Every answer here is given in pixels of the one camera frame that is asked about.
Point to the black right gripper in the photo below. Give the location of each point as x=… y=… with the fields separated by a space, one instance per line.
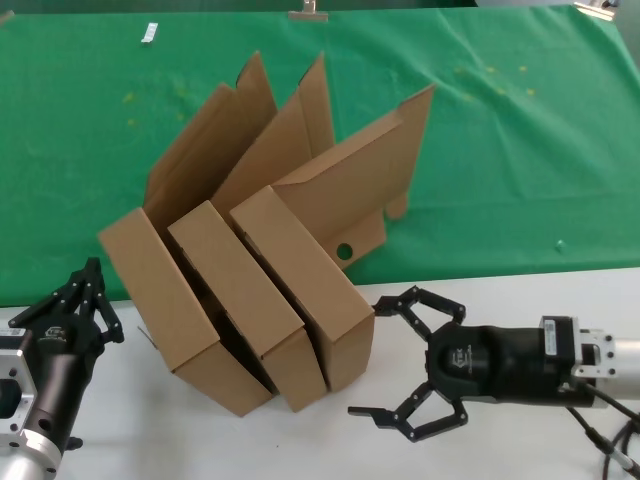
x=500 y=365

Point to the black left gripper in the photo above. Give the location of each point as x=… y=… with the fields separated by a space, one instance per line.
x=60 y=360

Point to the brown cardboard box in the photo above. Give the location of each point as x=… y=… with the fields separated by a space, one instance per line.
x=150 y=280
x=310 y=280
x=230 y=280

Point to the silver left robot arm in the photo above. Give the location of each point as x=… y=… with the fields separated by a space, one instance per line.
x=30 y=460

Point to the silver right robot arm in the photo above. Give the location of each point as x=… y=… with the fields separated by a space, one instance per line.
x=627 y=360

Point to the green table cloth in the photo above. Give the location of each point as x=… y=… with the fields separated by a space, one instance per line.
x=500 y=175

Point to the small white strip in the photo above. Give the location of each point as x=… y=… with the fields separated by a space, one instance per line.
x=149 y=34

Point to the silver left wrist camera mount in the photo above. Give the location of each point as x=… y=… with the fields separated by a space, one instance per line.
x=12 y=370

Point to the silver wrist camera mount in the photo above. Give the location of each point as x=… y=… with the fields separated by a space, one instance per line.
x=597 y=355
x=12 y=370

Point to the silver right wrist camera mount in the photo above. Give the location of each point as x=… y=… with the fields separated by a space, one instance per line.
x=597 y=355

